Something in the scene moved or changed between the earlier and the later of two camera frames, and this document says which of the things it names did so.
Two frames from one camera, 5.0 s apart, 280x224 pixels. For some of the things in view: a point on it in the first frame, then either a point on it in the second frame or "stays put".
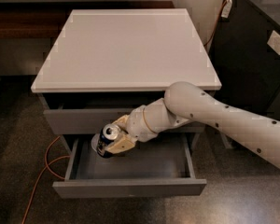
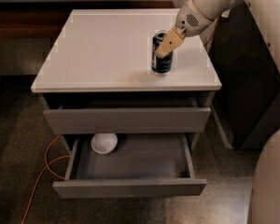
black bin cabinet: x=252 y=57 stays put
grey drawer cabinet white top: x=105 y=63 stays put
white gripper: x=136 y=124 to x=189 y=19
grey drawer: x=156 y=166 stays put
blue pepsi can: x=108 y=133 to x=159 y=63
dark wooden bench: x=37 y=20 stays put
